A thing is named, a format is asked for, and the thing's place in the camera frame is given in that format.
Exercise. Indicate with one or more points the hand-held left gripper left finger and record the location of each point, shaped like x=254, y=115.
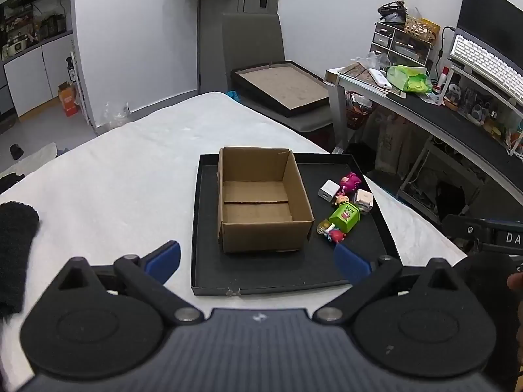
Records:
x=164, y=257

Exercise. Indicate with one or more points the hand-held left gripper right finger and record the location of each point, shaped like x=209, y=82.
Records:
x=350, y=262

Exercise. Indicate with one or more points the small red figurine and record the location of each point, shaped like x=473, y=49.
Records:
x=334, y=233

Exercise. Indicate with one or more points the green box toy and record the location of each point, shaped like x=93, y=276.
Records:
x=345, y=217

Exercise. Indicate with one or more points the white cube toy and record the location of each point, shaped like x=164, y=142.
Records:
x=363, y=201

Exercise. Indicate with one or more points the black shallow tray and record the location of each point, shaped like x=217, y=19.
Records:
x=286, y=271

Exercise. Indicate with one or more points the white charger plug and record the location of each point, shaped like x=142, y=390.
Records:
x=328, y=190

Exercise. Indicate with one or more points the pink dinosaur figurine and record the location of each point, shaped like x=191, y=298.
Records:
x=351, y=183

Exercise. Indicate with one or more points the cardboard box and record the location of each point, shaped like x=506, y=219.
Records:
x=261, y=216

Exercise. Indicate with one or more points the person's right hand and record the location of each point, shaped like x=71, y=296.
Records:
x=516, y=282

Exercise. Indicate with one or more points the white storage rack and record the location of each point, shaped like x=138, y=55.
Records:
x=429, y=171

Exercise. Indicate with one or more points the grey desk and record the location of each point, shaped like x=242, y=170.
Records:
x=441, y=118

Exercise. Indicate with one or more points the white tote bag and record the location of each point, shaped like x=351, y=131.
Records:
x=392, y=143

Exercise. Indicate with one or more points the white desk riser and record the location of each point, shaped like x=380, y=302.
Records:
x=478, y=85

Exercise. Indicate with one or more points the black fuzzy cloth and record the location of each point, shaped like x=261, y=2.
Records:
x=16, y=253

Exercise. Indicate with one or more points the red basket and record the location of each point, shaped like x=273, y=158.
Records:
x=358, y=114

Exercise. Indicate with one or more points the clear plastic bag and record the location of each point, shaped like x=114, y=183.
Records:
x=116, y=114

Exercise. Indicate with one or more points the white keyboard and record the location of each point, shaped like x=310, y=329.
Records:
x=486, y=63

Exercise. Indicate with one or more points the green plastic bag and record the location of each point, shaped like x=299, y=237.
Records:
x=408, y=78

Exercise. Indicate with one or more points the black shoe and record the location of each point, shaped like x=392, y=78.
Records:
x=17, y=152

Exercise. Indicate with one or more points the orange box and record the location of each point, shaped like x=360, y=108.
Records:
x=68, y=100

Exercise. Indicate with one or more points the black framed board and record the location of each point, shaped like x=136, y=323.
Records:
x=282, y=85

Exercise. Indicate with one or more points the small drawer organizer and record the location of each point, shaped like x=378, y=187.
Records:
x=402, y=45

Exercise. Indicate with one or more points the woven basket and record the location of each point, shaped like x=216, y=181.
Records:
x=421, y=28

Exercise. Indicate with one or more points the white cabinet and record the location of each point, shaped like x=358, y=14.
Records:
x=36, y=77

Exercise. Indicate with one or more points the black monitor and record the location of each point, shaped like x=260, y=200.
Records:
x=486, y=12

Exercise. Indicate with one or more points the grey chair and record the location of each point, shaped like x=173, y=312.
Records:
x=251, y=41

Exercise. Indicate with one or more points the open wall shelf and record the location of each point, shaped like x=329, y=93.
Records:
x=32, y=20

